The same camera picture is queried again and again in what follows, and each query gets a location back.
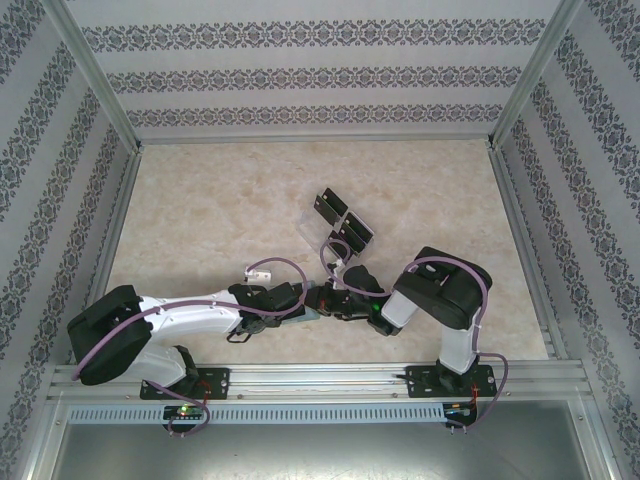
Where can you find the green leather card holder wallet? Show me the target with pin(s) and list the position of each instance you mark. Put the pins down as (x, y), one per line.
(310, 316)

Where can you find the clear acrylic card display stand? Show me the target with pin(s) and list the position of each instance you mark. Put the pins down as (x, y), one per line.
(315, 230)

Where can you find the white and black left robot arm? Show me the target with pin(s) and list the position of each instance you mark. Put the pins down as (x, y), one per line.
(200, 312)

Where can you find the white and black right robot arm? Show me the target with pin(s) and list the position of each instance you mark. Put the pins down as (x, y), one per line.
(460, 345)

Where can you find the black VIP credit card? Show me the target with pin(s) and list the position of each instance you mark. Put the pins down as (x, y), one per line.
(360, 222)
(325, 210)
(347, 246)
(337, 200)
(352, 235)

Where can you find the small circuit board green light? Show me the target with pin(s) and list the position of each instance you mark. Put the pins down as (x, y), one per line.
(185, 412)

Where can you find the grey metal sheet panel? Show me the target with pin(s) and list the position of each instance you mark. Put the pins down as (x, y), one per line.
(320, 455)

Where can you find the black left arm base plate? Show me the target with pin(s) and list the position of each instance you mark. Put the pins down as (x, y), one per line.
(220, 382)

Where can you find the aluminium mounting rail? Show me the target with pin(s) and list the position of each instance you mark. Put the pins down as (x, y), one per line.
(310, 382)

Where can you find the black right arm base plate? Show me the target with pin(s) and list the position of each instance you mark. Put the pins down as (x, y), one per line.
(417, 382)

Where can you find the aluminium table side rail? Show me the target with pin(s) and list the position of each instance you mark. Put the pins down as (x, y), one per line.
(515, 200)
(120, 210)

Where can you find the aluminium frame post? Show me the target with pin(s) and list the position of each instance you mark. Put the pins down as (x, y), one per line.
(100, 75)
(535, 75)

